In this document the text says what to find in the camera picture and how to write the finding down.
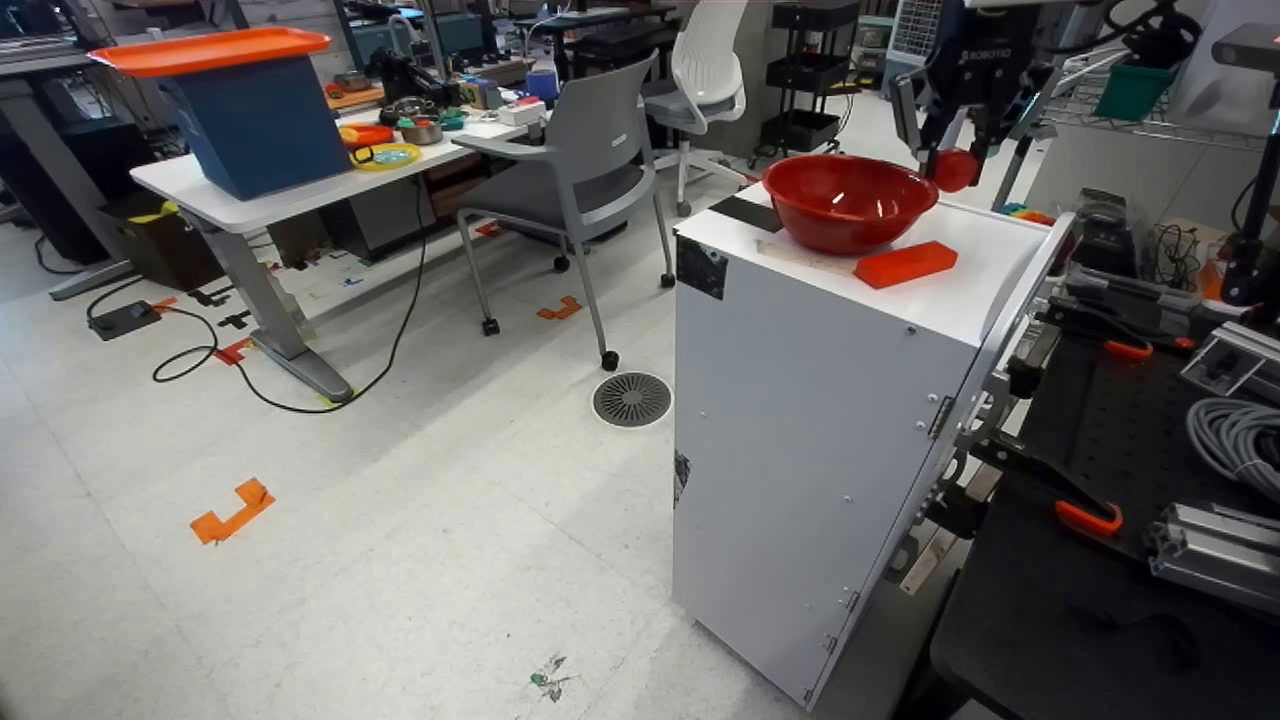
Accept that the orange rectangular block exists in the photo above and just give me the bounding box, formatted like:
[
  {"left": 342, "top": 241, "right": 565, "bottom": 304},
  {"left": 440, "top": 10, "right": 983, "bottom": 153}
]
[{"left": 854, "top": 241, "right": 962, "bottom": 287}]

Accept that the black power cable on floor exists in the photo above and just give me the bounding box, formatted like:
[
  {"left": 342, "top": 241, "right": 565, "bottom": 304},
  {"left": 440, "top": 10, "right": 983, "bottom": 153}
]
[{"left": 83, "top": 170, "right": 434, "bottom": 421}]

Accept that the grey coiled cable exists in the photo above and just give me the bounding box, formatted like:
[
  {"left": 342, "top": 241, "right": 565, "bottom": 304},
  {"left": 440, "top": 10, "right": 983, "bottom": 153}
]
[{"left": 1182, "top": 393, "right": 1280, "bottom": 505}]

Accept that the grey office chair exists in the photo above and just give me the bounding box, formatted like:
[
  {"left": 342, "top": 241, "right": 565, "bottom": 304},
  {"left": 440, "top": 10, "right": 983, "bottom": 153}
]
[{"left": 457, "top": 56, "right": 676, "bottom": 373}]

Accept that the aluminium extrusion rail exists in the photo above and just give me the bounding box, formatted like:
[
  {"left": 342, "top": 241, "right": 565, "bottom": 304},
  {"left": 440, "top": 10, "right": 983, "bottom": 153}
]
[{"left": 1148, "top": 505, "right": 1280, "bottom": 615}]

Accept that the orange floor tape marker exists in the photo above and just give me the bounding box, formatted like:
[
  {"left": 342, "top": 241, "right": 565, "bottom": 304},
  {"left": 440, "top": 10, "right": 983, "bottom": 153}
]
[{"left": 191, "top": 479, "right": 275, "bottom": 545}]

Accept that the blue storage bin orange lid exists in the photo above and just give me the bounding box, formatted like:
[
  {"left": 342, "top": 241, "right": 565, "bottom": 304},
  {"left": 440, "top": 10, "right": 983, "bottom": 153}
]
[{"left": 91, "top": 23, "right": 350, "bottom": 201}]

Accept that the white office chair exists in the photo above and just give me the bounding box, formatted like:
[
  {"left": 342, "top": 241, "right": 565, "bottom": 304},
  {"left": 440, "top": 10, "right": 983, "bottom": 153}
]
[{"left": 644, "top": 0, "right": 754, "bottom": 216}]

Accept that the red bell pepper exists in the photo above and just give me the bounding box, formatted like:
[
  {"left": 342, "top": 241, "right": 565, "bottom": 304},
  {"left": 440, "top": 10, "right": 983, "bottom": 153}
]
[{"left": 930, "top": 149, "right": 982, "bottom": 191}]

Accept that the black orange bar clamp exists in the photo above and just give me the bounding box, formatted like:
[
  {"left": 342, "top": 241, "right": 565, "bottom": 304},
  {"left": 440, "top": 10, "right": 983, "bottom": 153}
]
[{"left": 972, "top": 435, "right": 1126, "bottom": 545}]

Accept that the white toy kitchen cabinet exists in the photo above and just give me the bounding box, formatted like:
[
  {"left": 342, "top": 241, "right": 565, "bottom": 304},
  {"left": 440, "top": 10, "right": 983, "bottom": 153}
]
[{"left": 671, "top": 201, "right": 1068, "bottom": 705}]

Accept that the white desk with grey legs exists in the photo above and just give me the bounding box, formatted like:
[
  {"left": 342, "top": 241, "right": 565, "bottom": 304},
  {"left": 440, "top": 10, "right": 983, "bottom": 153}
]
[{"left": 128, "top": 106, "right": 551, "bottom": 409}]

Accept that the red plastic bowl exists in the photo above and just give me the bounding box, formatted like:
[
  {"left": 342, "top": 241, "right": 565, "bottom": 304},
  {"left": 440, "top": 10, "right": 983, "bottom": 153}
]
[{"left": 765, "top": 156, "right": 939, "bottom": 254}]

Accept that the round floor drain cover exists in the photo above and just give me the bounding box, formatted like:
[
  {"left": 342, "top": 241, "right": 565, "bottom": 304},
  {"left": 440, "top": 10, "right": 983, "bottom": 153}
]
[{"left": 593, "top": 373, "right": 671, "bottom": 426}]

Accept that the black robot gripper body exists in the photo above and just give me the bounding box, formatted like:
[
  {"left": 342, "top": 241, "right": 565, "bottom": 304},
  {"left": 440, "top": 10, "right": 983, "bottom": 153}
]
[{"left": 924, "top": 5, "right": 1039, "bottom": 134}]

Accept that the black perforated breadboard table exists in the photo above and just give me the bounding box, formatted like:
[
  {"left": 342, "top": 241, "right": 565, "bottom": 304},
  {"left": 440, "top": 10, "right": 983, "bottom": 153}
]
[{"left": 897, "top": 333, "right": 1280, "bottom": 720}]

